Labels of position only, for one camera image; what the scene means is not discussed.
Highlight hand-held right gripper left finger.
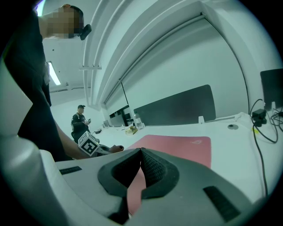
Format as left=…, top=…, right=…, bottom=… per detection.
left=55, top=147, right=142, bottom=225

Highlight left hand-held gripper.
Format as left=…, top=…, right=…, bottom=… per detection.
left=78, top=131, right=115, bottom=157

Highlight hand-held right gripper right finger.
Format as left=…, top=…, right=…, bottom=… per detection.
left=130, top=147, right=253, bottom=226

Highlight pink desk mat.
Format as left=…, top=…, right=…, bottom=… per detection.
left=126, top=134, right=212, bottom=216

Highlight person's left forearm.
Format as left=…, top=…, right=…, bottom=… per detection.
left=54, top=121, right=92, bottom=160

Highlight person's left hand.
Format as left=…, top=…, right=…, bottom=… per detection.
left=109, top=144, right=125, bottom=154

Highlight dark shelving unit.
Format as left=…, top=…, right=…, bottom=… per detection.
left=107, top=104, right=131, bottom=128

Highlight gold tissue pack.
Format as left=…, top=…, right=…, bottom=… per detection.
left=125, top=125, right=139, bottom=136

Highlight clear plastic water bottle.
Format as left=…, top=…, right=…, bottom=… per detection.
left=134, top=113, right=145, bottom=130

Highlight long ceiling light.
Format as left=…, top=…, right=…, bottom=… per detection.
left=47, top=61, right=61, bottom=86

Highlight person's black shirt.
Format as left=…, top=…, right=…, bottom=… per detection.
left=4, top=8, right=75, bottom=162

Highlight black power adapter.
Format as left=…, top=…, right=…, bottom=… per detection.
left=252, top=108, right=268, bottom=127

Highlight person's head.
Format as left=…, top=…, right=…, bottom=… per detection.
left=39, top=4, right=85, bottom=40

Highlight black blind cord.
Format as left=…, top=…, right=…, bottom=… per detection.
left=120, top=80, right=130, bottom=106

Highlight long black cable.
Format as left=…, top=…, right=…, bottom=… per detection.
left=251, top=122, right=268, bottom=197

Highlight tangled black cables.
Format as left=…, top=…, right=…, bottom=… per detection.
left=249, top=98, right=283, bottom=144

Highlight black head-worn camera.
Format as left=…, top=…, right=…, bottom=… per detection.
left=79, top=23, right=92, bottom=41

